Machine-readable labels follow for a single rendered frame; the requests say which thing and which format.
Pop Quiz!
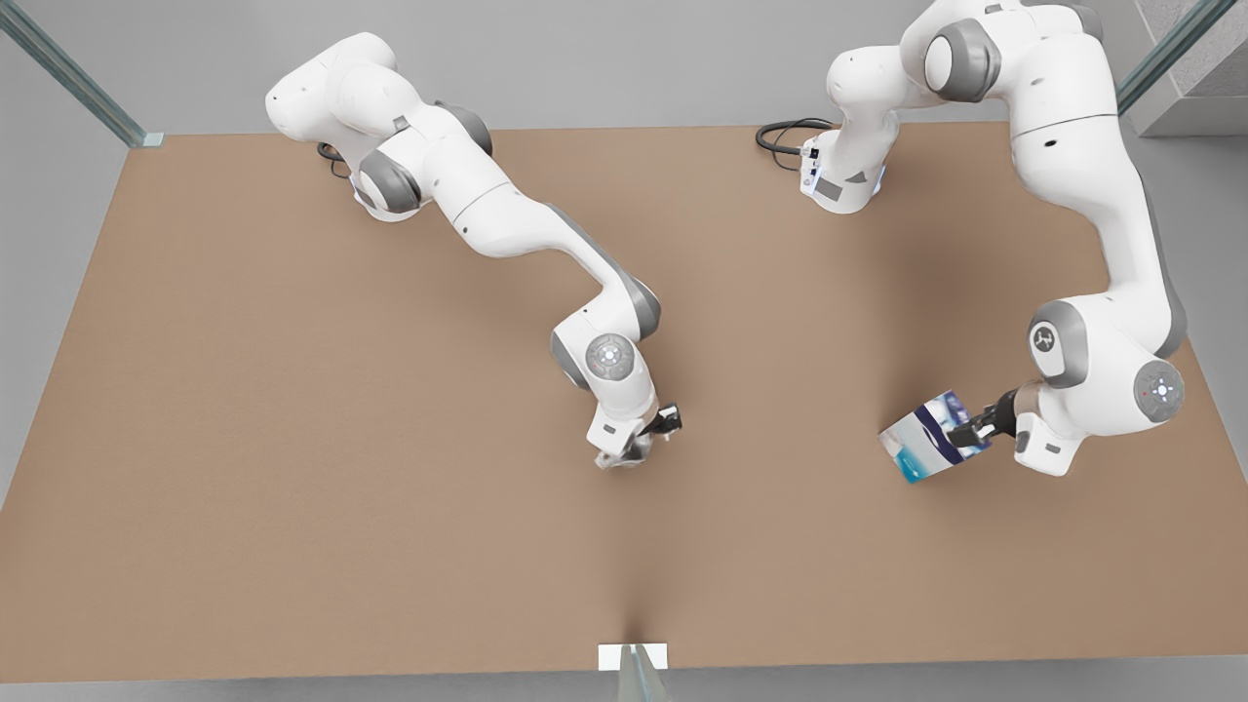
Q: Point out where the silver frame post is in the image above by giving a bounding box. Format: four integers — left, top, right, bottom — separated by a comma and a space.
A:
597, 643, 672, 702
0, 0, 166, 149
1115, 0, 1241, 115

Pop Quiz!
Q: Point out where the blue and white printed box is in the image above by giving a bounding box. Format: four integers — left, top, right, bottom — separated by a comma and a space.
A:
878, 390, 993, 486

